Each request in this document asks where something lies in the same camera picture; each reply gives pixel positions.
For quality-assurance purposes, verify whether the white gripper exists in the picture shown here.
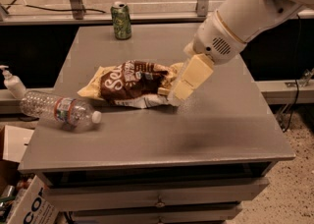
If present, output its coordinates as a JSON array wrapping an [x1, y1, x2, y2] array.
[[158, 11, 246, 106]]

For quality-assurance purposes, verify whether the brown chip bag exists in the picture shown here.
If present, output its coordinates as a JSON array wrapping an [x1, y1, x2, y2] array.
[[78, 60, 183, 109]]

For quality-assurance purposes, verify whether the clear plastic water bottle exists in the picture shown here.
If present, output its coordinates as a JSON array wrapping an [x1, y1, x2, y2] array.
[[20, 90, 102, 131]]

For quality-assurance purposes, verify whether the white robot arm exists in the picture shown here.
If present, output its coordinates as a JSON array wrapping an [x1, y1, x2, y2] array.
[[158, 0, 314, 106]]

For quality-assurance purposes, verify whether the white pump lotion bottle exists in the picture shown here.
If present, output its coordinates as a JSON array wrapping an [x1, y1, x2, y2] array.
[[0, 65, 26, 99]]

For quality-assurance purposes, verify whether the grey table with drawers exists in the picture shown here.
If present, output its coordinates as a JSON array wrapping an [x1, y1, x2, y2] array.
[[18, 22, 297, 224]]

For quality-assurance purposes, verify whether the green soda can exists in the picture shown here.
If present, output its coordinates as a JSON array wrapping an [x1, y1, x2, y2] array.
[[111, 1, 131, 40]]

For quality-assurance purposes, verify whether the upper drawer knob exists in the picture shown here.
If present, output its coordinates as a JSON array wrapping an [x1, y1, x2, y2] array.
[[155, 197, 166, 208]]

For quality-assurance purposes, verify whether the white cardboard box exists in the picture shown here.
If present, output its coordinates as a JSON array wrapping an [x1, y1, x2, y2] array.
[[0, 126, 58, 224]]

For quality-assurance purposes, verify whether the black hanging cable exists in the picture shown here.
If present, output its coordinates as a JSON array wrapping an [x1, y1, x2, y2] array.
[[282, 13, 302, 134]]

